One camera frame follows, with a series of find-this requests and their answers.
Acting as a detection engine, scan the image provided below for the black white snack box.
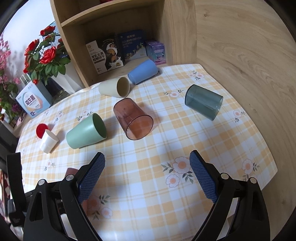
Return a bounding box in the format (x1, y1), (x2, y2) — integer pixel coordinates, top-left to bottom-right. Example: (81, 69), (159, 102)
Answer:
(86, 34), (124, 75)

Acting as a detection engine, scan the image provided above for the translucent brown cup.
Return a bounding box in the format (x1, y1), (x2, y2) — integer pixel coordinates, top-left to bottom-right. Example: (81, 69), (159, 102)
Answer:
(113, 98), (154, 141)

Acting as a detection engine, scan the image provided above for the purple box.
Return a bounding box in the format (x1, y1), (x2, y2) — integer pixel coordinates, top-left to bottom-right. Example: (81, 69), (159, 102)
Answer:
(145, 41), (166, 65)

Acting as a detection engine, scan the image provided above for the blue cup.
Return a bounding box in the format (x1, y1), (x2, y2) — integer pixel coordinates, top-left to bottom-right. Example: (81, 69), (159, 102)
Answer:
(128, 59), (158, 85)

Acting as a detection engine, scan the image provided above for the pink plastic cup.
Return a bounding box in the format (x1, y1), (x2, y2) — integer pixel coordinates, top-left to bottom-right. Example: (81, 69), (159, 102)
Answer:
(65, 168), (78, 177)

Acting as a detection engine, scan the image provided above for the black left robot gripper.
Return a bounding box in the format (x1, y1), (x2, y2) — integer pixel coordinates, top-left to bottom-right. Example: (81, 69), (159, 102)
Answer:
(6, 153), (28, 227)

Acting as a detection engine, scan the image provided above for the small red cup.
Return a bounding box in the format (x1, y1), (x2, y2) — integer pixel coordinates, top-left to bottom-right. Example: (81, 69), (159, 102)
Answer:
(36, 123), (49, 138)

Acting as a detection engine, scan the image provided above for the red rose bouquet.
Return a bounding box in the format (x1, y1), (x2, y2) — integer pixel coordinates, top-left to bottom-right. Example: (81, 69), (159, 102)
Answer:
(23, 26), (71, 84)

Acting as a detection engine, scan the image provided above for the mint green cup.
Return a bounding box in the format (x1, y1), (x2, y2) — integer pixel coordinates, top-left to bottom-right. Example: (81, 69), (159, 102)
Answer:
(66, 113), (107, 149)

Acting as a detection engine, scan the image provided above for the wooden shelf unit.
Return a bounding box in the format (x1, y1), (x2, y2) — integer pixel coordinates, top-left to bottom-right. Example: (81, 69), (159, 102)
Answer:
(50, 1), (196, 87)

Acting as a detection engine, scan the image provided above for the yellow plaid floral tablecloth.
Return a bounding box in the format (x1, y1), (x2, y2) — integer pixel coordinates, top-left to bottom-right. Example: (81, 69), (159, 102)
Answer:
(16, 64), (278, 240)

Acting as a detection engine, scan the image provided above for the silver metal cup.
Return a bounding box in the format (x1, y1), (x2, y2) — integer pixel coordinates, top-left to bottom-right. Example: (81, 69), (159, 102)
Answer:
(20, 73), (31, 86)

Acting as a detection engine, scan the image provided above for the glass vase base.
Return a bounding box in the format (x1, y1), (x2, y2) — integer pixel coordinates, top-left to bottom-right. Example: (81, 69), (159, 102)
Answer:
(45, 78), (70, 106)

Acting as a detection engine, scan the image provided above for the small white cup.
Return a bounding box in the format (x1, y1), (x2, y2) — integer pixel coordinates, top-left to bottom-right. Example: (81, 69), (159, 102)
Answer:
(40, 130), (59, 154)

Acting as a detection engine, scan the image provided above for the white blue probiotic box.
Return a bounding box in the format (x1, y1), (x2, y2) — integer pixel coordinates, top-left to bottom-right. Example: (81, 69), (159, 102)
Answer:
(16, 81), (53, 118)

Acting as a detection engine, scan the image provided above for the beige cup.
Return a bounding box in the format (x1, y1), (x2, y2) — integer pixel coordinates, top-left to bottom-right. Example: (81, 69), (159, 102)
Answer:
(98, 76), (130, 98)

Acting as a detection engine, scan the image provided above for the translucent teal cup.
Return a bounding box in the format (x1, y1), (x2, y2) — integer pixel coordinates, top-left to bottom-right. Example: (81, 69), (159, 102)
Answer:
(185, 84), (223, 121)

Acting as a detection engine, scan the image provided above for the white flower pot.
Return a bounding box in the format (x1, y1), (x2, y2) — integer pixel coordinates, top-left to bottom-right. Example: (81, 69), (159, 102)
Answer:
(52, 62), (84, 95)

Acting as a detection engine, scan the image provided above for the dark blue box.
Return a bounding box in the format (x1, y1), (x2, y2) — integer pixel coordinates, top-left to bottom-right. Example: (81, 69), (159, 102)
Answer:
(118, 29), (147, 62)

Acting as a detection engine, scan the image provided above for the pink blossom plant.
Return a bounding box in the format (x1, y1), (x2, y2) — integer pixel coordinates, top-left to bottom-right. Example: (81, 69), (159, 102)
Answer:
(1, 34), (22, 122)

